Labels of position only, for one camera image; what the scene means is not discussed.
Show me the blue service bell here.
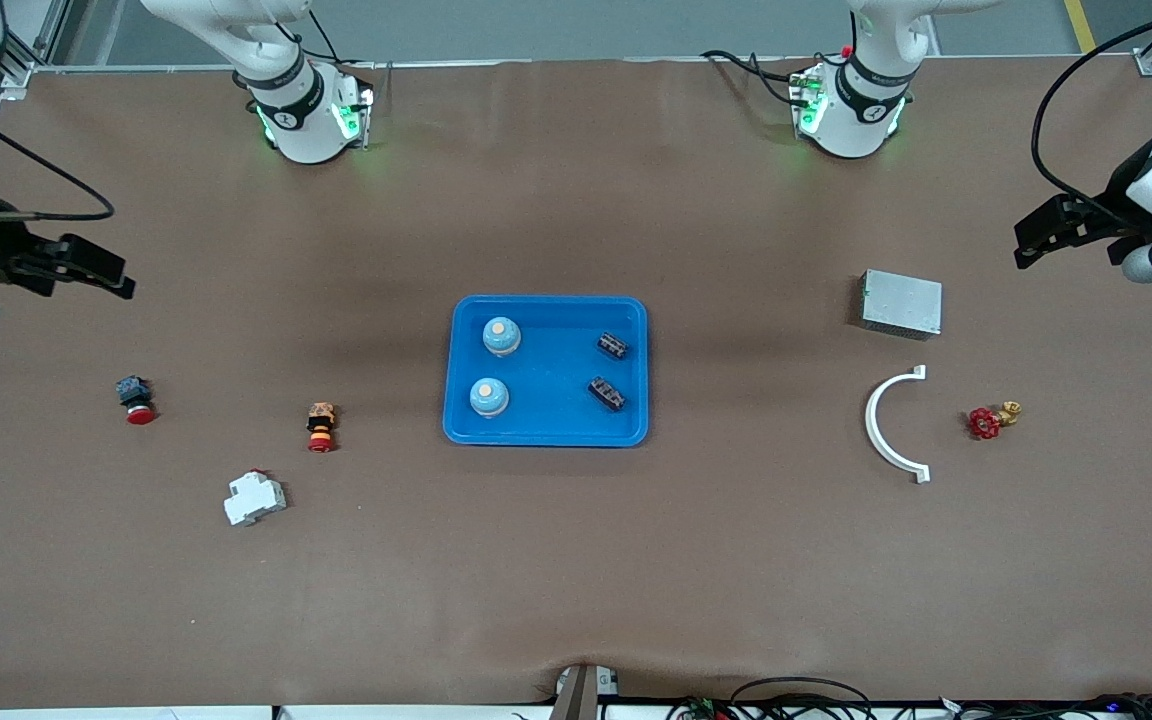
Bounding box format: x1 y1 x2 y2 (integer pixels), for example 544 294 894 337
482 316 524 360
468 377 510 418

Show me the blue plastic tray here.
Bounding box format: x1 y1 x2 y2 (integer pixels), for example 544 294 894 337
442 294 650 448

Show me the red mushroom push button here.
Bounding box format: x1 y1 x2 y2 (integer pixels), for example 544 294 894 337
115 375 157 426

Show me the perforated grey metal box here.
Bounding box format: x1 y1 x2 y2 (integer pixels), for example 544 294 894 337
858 268 944 341

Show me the red handwheel brass valve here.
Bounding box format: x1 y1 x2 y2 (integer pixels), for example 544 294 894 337
967 400 1023 441

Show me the orange red push button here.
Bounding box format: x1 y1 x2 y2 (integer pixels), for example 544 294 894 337
306 401 338 454

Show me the white circuit breaker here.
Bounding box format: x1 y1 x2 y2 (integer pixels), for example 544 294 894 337
223 468 288 528

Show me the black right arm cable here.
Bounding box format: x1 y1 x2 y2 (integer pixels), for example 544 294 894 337
0 90 117 223

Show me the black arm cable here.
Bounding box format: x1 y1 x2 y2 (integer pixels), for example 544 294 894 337
1032 0 1152 226
0 90 117 223

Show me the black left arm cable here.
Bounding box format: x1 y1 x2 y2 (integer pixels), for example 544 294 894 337
1032 0 1152 226

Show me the white curved plastic bracket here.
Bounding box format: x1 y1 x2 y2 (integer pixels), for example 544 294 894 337
865 365 932 484

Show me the black right base cable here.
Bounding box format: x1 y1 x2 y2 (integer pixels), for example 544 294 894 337
276 0 377 71

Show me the black base cable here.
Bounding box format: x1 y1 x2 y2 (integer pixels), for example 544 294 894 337
701 48 812 106
276 0 377 71

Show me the black left base cable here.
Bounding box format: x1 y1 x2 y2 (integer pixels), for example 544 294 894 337
701 48 812 106

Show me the coloured cable bundle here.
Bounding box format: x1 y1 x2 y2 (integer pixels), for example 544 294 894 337
936 690 1152 720

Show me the black looped cable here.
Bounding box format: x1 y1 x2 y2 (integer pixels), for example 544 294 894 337
731 677 872 720

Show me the grey metal clamp bracket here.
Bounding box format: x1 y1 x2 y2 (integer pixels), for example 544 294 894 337
549 664 619 720

